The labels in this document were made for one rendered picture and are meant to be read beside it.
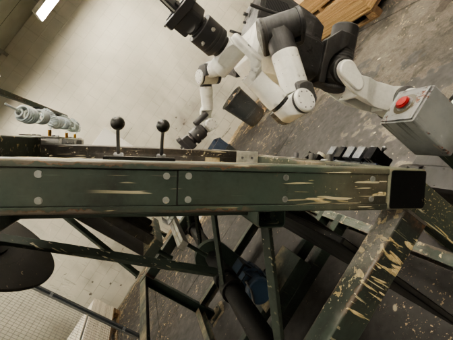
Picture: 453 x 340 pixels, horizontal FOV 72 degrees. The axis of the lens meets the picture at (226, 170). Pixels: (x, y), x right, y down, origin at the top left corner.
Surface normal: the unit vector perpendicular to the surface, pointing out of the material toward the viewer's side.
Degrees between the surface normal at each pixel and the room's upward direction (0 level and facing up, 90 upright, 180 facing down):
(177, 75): 90
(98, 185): 90
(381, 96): 90
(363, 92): 90
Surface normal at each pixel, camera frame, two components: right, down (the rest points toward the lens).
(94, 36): 0.27, 0.07
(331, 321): -0.79, -0.56
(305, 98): 0.44, -0.21
